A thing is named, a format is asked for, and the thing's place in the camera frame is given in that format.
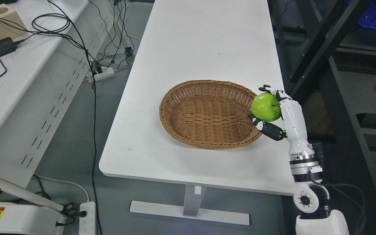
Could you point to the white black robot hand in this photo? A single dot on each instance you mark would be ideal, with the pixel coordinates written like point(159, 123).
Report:
point(291, 125)

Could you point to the brown wicker basket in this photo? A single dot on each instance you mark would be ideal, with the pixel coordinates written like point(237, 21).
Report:
point(209, 114)

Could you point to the white table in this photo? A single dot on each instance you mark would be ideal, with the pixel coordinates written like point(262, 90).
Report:
point(222, 40)

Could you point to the green apple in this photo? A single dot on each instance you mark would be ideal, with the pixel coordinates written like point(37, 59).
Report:
point(266, 107)

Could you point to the black power adapter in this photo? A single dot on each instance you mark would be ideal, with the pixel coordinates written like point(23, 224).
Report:
point(7, 46)

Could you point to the white power strip far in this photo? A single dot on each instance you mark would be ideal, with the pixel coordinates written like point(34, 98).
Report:
point(106, 73)

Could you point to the white robot base unit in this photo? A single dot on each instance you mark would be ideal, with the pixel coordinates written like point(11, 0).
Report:
point(24, 219)

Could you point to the white desk at left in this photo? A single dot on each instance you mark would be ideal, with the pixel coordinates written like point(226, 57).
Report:
point(39, 80)

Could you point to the white power strip near base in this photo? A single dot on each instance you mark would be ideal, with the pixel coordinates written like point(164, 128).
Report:
point(87, 224)

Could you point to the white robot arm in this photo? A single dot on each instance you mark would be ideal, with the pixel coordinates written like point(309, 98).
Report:
point(312, 199)

